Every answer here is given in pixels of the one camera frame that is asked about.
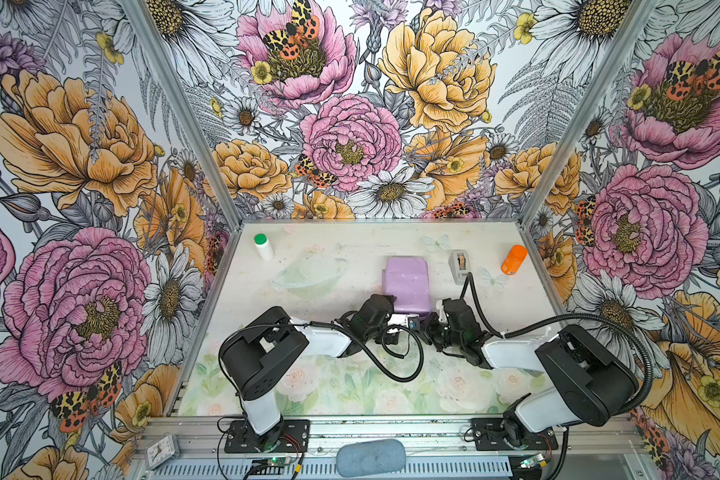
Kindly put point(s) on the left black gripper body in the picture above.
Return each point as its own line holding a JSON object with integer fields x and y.
{"x": 378, "y": 333}

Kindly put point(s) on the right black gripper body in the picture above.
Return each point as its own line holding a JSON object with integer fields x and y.
{"x": 457, "y": 337}

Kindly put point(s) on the pink wrapping paper sheet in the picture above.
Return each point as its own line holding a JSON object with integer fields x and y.
{"x": 407, "y": 280}

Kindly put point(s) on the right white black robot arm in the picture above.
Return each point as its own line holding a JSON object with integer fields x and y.
{"x": 589, "y": 384}

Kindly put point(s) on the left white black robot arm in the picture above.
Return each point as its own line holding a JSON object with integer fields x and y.
{"x": 256, "y": 357}

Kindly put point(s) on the grey tape dispenser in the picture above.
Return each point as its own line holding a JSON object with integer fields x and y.
{"x": 459, "y": 265}

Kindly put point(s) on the clear glass bowl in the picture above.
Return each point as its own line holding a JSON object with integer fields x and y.
{"x": 311, "y": 276}

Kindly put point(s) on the orange bottle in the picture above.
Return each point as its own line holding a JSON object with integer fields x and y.
{"x": 514, "y": 259}

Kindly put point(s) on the grey foam pad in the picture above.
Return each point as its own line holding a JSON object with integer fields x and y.
{"x": 371, "y": 458}

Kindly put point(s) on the white bottle green cap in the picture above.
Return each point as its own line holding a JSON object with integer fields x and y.
{"x": 264, "y": 246}

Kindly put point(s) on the small white clock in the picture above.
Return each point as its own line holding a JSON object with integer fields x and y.
{"x": 161, "y": 451}

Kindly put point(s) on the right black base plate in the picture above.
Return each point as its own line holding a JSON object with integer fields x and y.
{"x": 500, "y": 434}

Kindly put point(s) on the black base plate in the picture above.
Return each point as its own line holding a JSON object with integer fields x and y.
{"x": 500, "y": 434}
{"x": 288, "y": 436}

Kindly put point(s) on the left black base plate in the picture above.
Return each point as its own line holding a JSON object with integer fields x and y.
{"x": 288, "y": 436}

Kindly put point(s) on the aluminium front rail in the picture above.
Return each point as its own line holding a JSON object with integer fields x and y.
{"x": 201, "y": 436}

